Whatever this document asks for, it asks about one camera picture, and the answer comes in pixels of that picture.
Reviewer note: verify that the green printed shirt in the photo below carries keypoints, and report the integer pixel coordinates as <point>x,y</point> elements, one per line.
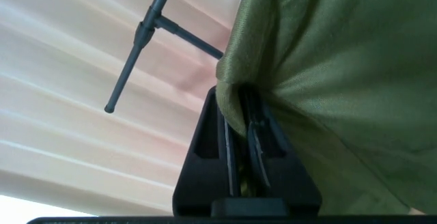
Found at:
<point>341,63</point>

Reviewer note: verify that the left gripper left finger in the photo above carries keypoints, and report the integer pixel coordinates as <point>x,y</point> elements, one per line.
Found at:
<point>205,176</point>

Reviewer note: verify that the black clothes rack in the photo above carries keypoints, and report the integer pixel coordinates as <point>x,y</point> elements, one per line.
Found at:
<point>143,32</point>

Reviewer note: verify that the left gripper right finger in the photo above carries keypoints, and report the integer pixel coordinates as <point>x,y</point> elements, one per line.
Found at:
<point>286,179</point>

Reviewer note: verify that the beige curtain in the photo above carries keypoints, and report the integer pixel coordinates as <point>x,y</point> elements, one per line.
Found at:
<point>68,80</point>

